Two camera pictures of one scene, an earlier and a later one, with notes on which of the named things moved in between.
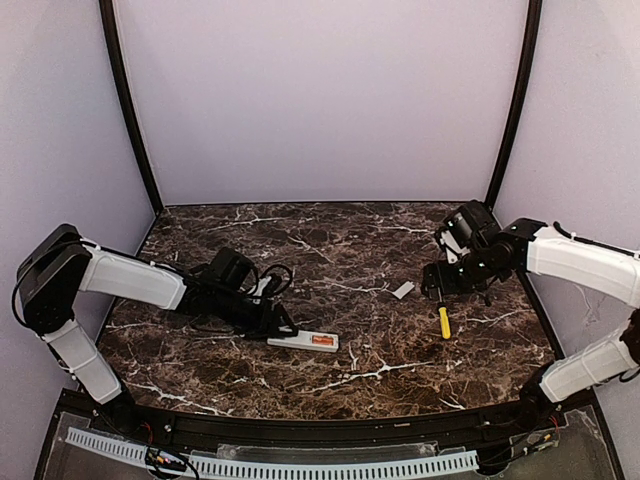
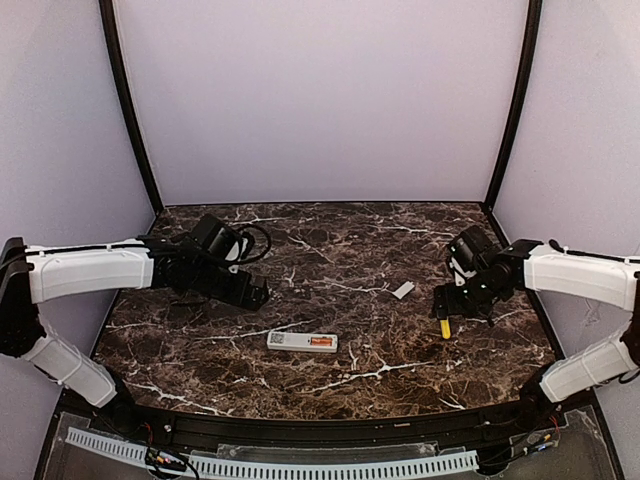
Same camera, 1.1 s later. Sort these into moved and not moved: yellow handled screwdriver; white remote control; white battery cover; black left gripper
Moved: black left gripper
Not moved: yellow handled screwdriver; white remote control; white battery cover
